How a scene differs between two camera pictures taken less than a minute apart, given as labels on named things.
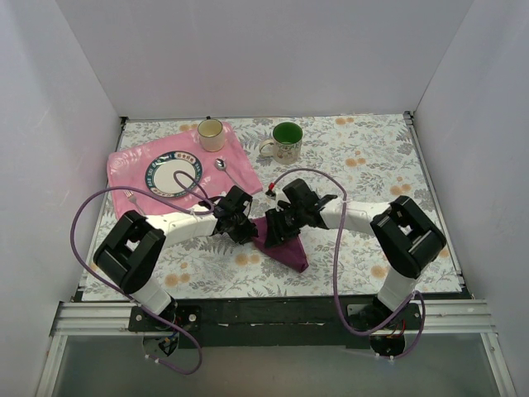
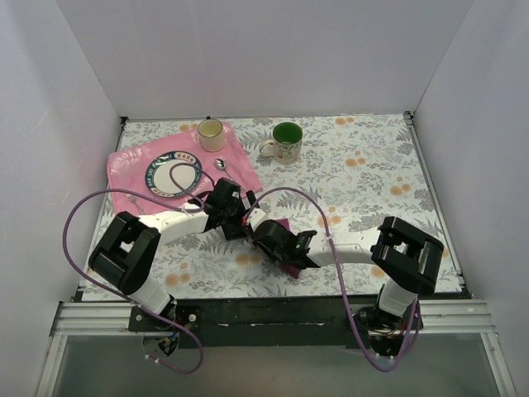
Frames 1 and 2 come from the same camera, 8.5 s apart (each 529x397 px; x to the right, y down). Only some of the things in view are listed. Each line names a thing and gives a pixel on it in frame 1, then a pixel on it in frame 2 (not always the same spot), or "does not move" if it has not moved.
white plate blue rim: x=159 y=176 does not move
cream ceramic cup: x=212 y=135 does not move
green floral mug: x=286 y=145 does not move
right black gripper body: x=278 y=227 → x=256 y=231
